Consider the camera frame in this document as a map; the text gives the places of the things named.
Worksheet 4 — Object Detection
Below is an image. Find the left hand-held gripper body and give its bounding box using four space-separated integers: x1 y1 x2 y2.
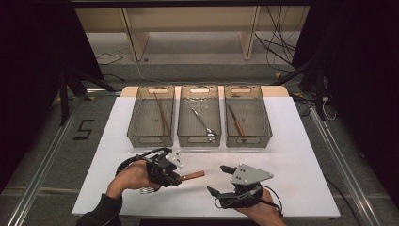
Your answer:
145 150 184 186

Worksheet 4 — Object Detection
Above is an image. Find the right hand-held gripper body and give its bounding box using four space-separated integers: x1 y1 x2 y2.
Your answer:
217 163 274 209

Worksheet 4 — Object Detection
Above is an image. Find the wooden-handled fork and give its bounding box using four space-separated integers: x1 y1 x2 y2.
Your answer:
139 169 206 195

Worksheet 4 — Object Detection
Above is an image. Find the metal spoon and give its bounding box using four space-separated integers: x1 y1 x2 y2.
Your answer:
191 107 218 142

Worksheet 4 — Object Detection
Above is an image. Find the wooden-handled knife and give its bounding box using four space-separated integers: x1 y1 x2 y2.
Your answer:
226 103 247 142

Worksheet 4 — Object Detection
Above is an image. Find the transparent grey plastic bin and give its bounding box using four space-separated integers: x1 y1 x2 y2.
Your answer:
126 85 176 149
224 85 273 149
177 84 222 148

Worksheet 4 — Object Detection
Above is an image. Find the brown wooden chopstick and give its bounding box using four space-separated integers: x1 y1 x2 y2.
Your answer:
154 93 172 136
152 91 169 136

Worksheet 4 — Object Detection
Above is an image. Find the person's left hand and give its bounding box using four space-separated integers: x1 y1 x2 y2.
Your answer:
106 160 160 200

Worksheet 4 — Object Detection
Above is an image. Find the person's right hand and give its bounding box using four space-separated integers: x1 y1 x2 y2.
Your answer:
233 190 284 223

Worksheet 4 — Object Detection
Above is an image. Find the black metal stand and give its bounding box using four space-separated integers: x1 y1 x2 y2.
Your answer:
56 67 118 127
271 56 327 122

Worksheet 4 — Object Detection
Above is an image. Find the black curtain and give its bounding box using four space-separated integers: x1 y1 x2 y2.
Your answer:
0 0 105 193
291 0 399 210

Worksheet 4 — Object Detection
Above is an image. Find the light wooden shelf unit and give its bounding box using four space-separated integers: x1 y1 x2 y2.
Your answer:
74 6 311 62

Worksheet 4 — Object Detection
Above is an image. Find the left hand-held gripper cable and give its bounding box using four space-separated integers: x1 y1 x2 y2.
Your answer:
116 147 169 177

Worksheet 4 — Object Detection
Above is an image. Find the metal floor rail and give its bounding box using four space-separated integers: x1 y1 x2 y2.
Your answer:
6 100 83 226
309 106 382 226

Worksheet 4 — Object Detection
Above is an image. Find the thick black floor cable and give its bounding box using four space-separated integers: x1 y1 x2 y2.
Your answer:
324 175 362 226

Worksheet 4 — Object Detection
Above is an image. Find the thin black floor cable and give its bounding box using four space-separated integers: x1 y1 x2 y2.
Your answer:
95 51 124 67

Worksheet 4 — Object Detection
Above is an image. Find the bundle of black cables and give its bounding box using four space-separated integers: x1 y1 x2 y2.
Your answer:
253 6 303 73

